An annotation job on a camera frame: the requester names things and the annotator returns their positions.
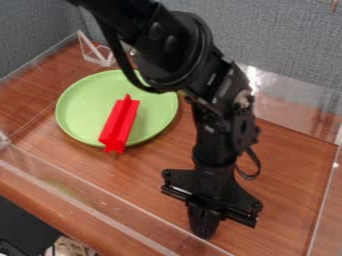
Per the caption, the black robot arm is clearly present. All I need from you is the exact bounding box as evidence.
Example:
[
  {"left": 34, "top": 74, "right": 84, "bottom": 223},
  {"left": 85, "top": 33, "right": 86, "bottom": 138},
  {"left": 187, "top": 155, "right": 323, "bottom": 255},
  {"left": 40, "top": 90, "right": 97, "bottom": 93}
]
[{"left": 65, "top": 0, "right": 263, "bottom": 239}]

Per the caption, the clear acrylic enclosure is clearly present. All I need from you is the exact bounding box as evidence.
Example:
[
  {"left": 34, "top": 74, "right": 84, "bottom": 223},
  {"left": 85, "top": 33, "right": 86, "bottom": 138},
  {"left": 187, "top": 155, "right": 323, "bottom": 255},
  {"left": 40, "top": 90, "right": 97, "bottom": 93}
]
[{"left": 0, "top": 36, "right": 342, "bottom": 256}]

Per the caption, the green round plate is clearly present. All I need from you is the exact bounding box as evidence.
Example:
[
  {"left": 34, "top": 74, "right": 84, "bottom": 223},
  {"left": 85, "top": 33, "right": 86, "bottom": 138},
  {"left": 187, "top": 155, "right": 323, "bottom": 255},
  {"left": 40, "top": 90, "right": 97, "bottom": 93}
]
[{"left": 54, "top": 70, "right": 179, "bottom": 147}]

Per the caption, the red star-shaped bar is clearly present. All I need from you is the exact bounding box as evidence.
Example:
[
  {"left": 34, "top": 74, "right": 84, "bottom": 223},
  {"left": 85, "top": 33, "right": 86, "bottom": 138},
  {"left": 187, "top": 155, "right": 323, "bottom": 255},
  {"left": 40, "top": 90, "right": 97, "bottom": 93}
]
[{"left": 97, "top": 95, "right": 140, "bottom": 153}]

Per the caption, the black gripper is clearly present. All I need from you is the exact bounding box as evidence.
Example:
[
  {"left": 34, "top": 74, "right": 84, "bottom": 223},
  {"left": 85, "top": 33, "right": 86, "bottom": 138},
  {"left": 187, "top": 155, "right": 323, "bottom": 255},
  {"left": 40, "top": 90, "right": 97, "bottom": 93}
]
[{"left": 161, "top": 166, "right": 263, "bottom": 239}]

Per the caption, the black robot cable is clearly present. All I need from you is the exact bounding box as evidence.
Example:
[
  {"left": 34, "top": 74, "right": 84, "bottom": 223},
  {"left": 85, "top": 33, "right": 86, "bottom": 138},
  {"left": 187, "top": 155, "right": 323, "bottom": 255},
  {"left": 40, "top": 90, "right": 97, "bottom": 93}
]
[{"left": 233, "top": 147, "right": 263, "bottom": 181}]

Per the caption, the black box under table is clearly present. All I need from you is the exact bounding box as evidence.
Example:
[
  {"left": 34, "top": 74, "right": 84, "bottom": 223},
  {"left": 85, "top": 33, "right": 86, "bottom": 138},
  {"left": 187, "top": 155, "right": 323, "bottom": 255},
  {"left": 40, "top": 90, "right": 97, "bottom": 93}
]
[{"left": 0, "top": 196, "right": 61, "bottom": 256}]

